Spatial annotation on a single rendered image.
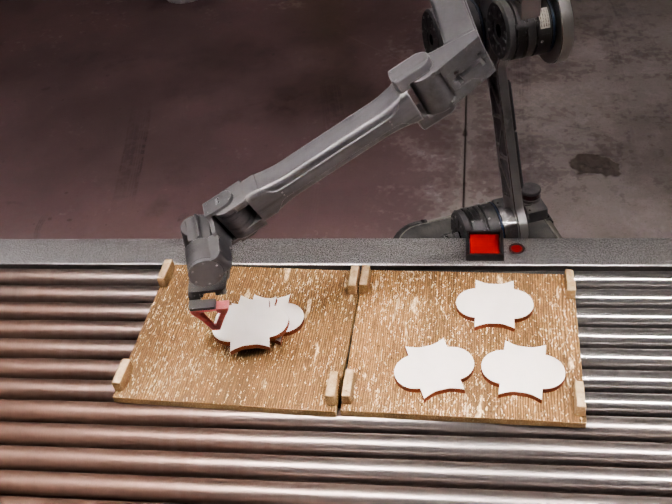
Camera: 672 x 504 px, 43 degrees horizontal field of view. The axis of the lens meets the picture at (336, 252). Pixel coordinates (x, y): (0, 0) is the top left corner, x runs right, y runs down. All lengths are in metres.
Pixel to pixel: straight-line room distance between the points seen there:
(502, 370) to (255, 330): 0.45
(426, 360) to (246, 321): 0.34
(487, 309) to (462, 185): 1.83
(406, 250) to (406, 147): 1.88
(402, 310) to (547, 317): 0.27
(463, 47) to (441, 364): 0.55
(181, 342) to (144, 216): 1.89
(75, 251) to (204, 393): 0.56
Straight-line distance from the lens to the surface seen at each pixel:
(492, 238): 1.79
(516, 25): 2.02
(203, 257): 1.37
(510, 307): 1.62
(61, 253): 1.98
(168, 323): 1.70
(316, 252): 1.80
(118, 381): 1.60
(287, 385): 1.54
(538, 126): 3.75
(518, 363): 1.54
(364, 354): 1.57
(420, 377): 1.51
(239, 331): 1.60
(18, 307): 1.89
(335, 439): 1.48
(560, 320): 1.63
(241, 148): 3.76
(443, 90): 1.37
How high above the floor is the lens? 2.12
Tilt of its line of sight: 42 degrees down
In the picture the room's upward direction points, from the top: 8 degrees counter-clockwise
